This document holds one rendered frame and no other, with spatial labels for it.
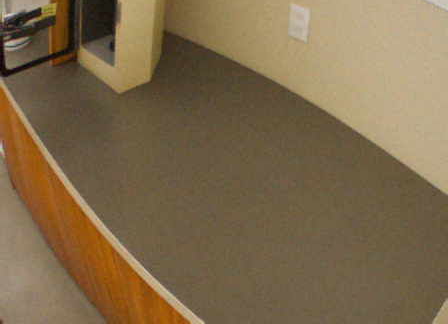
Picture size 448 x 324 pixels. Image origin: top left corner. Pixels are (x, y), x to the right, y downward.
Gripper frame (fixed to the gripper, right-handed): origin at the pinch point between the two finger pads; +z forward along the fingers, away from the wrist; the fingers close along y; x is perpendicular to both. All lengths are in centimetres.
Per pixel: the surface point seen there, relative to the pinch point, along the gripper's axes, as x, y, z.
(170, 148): 29, -43, 15
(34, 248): 122, 36, -15
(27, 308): 122, 4, -38
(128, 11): 2.5, -14.2, 21.4
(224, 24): 18, -10, 62
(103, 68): 23.7, -4.0, 19.2
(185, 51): 29, -4, 52
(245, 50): 25, -20, 62
